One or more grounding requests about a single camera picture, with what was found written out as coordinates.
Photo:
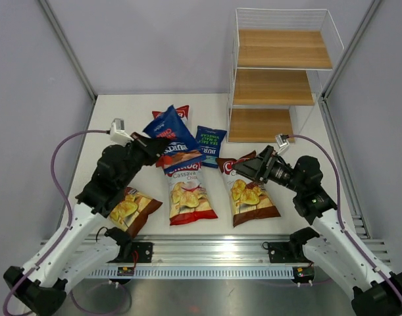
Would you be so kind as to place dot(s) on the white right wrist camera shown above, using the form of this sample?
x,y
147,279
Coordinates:
x,y
282,141

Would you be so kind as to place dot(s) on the blue Burts sea salt bag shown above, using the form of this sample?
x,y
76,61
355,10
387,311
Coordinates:
x,y
210,141

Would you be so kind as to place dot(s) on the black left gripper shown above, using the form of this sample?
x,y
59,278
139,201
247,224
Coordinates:
x,y
156,147

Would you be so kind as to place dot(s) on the left aluminium frame post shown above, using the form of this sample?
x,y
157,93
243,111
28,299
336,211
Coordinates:
x,y
55,25

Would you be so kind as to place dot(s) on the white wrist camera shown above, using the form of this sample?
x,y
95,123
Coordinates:
x,y
119,131
282,141

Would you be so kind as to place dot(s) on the white wire wooden shelf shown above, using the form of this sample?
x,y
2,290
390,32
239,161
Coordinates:
x,y
281,59

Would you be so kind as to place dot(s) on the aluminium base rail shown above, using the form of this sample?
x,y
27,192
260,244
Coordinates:
x,y
187,257

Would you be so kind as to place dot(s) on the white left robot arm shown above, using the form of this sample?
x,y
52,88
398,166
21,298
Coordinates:
x,y
44,281

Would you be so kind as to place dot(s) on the red Chuba bag in middle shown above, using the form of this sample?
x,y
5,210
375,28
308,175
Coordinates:
x,y
188,197

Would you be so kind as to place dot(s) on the right aluminium frame post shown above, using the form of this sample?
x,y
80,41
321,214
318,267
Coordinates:
x,y
351,47

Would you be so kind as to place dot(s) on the red Chuba bag at back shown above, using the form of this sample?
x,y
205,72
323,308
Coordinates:
x,y
182,112

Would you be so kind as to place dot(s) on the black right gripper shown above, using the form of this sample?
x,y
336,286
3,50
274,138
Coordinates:
x,y
254,166

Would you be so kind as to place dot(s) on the aluminium frame post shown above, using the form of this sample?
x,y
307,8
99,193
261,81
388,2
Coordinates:
x,y
55,25
351,47

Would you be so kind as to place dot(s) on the brown chuba bag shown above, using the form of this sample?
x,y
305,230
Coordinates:
x,y
248,200
132,213

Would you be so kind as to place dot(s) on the red chuba bag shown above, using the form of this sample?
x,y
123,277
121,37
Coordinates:
x,y
188,197
182,112

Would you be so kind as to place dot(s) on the brown Chuba bag on right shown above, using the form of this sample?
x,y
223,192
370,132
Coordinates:
x,y
248,200

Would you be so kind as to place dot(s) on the brown Chuba bag on left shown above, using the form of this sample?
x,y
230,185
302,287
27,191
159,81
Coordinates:
x,y
132,213

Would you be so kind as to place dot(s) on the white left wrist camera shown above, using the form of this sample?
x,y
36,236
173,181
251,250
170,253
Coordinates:
x,y
119,131

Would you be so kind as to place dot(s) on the blue Burts spicy chilli bag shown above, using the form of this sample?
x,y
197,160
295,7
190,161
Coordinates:
x,y
183,148

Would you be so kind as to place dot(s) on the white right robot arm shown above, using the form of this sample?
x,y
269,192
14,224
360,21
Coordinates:
x,y
372,287

